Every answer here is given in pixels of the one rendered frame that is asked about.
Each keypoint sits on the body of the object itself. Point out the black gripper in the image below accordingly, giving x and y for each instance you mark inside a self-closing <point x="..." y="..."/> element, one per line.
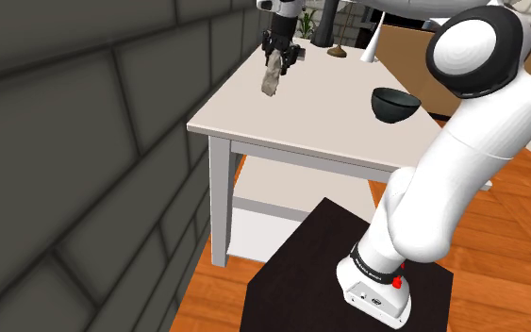
<point x="283" y="30"/>

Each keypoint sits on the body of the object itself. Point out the grey-beige rough stone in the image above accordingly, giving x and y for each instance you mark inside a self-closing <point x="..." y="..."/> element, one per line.
<point x="272" y="78"/>

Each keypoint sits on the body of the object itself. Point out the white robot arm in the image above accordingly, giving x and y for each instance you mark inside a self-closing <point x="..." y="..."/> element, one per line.
<point x="476" y="151"/>

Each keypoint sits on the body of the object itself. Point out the green potted plant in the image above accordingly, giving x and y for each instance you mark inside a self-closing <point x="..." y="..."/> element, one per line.
<point x="307" y="26"/>

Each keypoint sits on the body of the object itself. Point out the black vase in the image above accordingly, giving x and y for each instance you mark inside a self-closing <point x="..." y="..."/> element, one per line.
<point x="324" y="32"/>

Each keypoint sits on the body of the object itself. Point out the brown round-based rod stand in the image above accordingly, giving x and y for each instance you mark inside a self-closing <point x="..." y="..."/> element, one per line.
<point x="337" y="52"/>

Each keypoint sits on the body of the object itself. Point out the white table with shelf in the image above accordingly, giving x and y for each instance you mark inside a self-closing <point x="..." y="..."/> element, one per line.
<point x="311" y="110"/>

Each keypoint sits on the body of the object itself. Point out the white cone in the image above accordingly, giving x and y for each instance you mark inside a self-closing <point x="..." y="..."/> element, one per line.
<point x="371" y="48"/>

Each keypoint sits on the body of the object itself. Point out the black bowl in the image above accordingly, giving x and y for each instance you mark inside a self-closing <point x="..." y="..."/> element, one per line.
<point x="391" y="108"/>

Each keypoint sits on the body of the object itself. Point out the dark robot stand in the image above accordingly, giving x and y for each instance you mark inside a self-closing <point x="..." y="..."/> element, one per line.
<point x="302" y="280"/>

